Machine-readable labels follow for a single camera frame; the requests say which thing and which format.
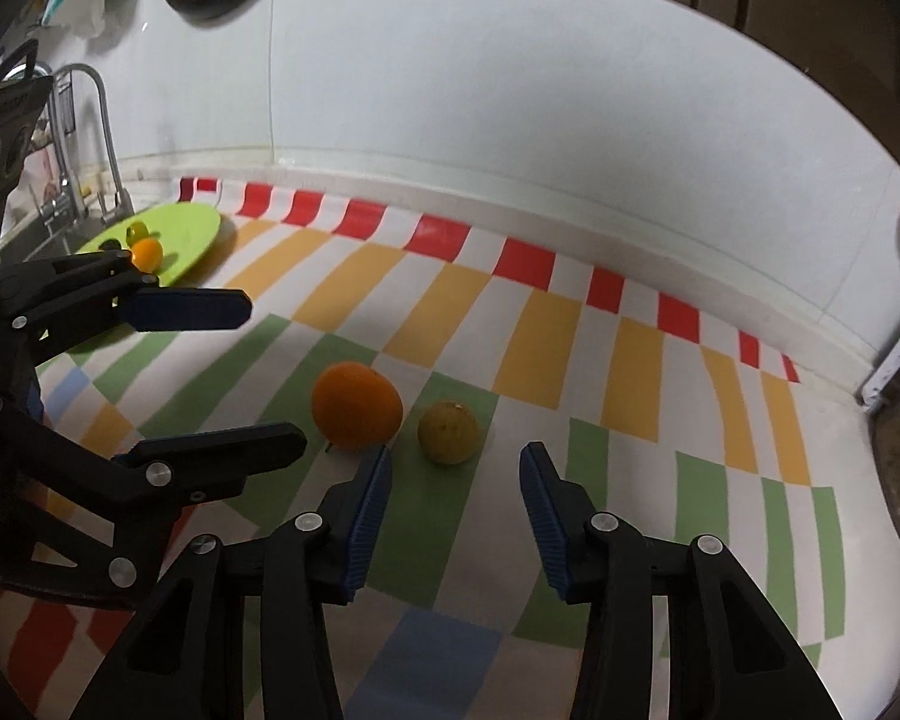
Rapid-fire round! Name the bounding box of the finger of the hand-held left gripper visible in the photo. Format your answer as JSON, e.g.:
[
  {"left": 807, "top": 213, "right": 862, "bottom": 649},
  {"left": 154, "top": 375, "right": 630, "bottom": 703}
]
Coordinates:
[
  {"left": 0, "top": 249, "right": 254, "bottom": 365},
  {"left": 0, "top": 390, "right": 306, "bottom": 610}
]

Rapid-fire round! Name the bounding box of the medium orange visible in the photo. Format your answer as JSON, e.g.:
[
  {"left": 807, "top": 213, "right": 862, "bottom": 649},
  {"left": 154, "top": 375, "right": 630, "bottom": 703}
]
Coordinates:
[{"left": 312, "top": 361, "right": 404, "bottom": 452}]

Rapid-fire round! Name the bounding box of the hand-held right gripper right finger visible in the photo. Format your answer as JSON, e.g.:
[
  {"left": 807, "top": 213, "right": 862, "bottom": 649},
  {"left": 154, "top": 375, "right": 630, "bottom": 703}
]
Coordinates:
[{"left": 519, "top": 442, "right": 845, "bottom": 720}]

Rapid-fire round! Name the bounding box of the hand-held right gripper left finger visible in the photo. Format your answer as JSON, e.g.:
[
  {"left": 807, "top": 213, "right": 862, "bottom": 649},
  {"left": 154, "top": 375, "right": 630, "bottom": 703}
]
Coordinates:
[{"left": 71, "top": 444, "right": 393, "bottom": 720}]

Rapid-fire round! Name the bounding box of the small tan round fruit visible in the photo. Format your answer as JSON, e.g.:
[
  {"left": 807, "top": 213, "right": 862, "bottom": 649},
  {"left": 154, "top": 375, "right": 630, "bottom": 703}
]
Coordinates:
[{"left": 418, "top": 400, "right": 484, "bottom": 465}]

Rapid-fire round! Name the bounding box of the metal faucet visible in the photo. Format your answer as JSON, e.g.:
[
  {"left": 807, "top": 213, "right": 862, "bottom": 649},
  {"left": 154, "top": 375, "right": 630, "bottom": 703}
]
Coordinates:
[{"left": 41, "top": 64, "right": 136, "bottom": 232}]

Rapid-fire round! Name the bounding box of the green plate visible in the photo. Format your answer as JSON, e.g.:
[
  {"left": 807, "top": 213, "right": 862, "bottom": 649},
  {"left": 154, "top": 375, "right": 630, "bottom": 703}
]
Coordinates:
[{"left": 41, "top": 202, "right": 222, "bottom": 358}]

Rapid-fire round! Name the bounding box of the striped colourful tablecloth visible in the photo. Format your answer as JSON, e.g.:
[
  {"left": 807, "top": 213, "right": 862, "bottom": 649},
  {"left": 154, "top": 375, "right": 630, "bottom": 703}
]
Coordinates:
[{"left": 0, "top": 176, "right": 848, "bottom": 720}]

